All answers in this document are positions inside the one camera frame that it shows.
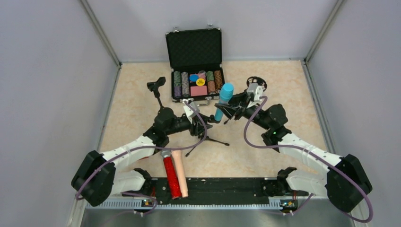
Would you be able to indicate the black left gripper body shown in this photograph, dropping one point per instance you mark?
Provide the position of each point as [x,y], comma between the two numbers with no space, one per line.
[196,127]

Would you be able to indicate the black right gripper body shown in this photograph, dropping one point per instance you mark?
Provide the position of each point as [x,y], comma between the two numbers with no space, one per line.
[236,107]

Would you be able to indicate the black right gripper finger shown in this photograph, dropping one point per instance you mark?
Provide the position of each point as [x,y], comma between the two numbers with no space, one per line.
[230,114]
[234,104]

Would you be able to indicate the black tripod clip mic stand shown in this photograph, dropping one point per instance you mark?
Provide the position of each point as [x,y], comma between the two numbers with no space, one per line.
[207,138]

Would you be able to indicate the blue toy microphone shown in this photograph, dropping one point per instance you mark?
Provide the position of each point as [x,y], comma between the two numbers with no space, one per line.
[225,95]

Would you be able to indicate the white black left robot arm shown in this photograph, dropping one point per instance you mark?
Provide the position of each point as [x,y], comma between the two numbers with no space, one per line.
[102,175]

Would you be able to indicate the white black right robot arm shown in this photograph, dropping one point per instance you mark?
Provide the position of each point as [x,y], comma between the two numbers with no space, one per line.
[342,180]

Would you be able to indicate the black round-base mic stand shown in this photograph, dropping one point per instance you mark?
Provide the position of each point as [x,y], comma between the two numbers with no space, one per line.
[154,88]

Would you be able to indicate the orange brown chip stack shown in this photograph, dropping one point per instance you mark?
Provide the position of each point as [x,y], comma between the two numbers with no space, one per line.
[218,80]

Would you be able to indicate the pink card deck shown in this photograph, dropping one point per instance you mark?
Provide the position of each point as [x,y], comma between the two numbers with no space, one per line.
[198,91]

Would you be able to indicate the green red chip stack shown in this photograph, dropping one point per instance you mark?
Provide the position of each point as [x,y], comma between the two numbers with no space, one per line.
[211,82]

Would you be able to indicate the peach pink microphone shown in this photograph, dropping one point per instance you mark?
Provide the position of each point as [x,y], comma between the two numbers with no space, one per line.
[178,162]

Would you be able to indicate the yellow big blind button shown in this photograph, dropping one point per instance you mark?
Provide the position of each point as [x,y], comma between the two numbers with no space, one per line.
[200,82]

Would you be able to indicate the blue dealer button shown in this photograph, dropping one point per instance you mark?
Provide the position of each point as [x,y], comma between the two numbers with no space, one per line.
[193,78]

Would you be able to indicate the green poker chip stack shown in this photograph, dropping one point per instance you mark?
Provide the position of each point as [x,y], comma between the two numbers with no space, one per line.
[177,84]

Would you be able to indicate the black poker chip case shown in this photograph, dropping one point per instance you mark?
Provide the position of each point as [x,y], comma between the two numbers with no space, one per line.
[196,52]

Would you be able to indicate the red glitter microphone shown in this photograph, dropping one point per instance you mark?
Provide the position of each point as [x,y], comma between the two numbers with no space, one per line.
[171,174]

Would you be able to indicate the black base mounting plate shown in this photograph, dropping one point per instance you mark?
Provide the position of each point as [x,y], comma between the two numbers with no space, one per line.
[216,191]

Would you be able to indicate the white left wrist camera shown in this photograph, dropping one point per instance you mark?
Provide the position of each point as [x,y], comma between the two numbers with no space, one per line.
[190,109]

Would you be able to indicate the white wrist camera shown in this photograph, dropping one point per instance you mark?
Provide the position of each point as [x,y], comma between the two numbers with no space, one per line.
[190,109]
[254,91]

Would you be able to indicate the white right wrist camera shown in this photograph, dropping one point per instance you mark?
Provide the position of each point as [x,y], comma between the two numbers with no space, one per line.
[254,91]

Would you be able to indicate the black tripod shock-mount stand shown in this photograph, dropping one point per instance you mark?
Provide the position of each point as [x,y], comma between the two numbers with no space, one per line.
[260,81]

